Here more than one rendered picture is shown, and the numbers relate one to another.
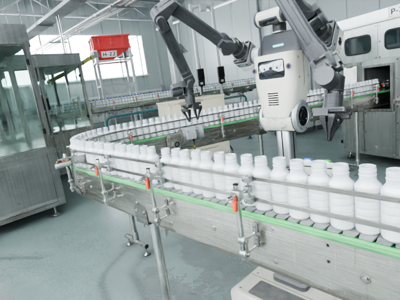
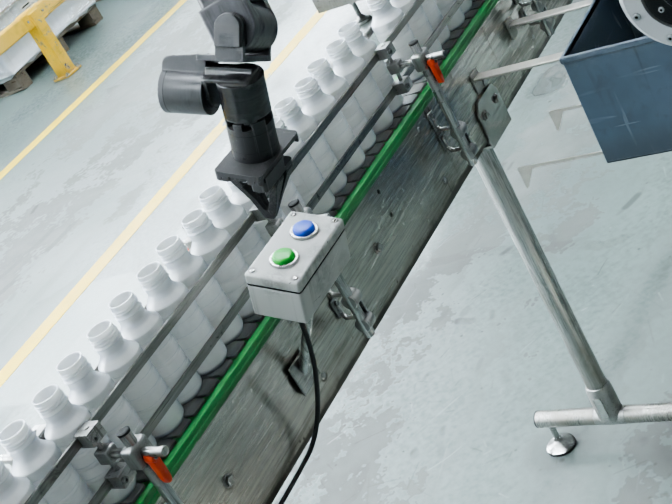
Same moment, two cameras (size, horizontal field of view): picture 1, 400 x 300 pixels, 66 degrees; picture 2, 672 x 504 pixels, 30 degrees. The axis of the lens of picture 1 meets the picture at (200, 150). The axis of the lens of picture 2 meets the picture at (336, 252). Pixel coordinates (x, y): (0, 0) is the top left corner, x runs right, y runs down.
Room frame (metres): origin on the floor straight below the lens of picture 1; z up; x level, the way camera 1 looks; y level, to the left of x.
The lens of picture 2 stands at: (0.83, -1.85, 1.77)
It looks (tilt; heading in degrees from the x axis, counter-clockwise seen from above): 25 degrees down; 84
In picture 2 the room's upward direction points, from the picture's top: 30 degrees counter-clockwise
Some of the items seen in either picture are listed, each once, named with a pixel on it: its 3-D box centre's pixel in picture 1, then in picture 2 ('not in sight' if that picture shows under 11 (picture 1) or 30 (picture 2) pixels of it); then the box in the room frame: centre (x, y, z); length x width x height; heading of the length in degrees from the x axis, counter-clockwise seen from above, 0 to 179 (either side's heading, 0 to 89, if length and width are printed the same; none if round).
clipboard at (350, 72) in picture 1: (349, 77); not in sight; (4.44, -2.24, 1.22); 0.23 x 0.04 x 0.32; 24
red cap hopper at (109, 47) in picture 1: (118, 96); not in sight; (7.96, 1.84, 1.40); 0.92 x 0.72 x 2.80; 114
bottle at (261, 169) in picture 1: (262, 183); (237, 238); (0.91, -0.18, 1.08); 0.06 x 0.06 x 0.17
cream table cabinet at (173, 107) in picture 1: (194, 130); not in sight; (5.70, 0.05, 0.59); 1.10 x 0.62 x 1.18; 114
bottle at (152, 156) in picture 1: (153, 164); (395, 36); (1.34, 0.21, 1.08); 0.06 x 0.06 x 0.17
